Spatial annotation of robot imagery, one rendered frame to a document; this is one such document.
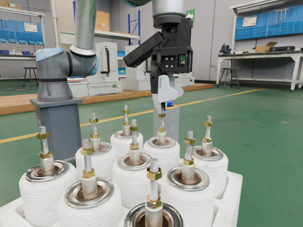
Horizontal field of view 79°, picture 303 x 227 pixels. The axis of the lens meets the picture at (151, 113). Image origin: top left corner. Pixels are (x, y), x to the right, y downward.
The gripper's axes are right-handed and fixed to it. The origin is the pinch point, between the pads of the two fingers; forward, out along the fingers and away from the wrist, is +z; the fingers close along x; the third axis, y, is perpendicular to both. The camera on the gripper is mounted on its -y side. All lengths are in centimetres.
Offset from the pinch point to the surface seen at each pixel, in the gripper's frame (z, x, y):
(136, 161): 9.1, -12.4, -0.4
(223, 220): 16.8, -13.0, 17.1
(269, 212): 34.8, 16.5, 31.2
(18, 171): 35, 2, -67
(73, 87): 13, 133, -161
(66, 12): -179, 442, -469
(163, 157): 11.5, -4.1, 2.7
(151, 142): 9.4, -1.4, -1.5
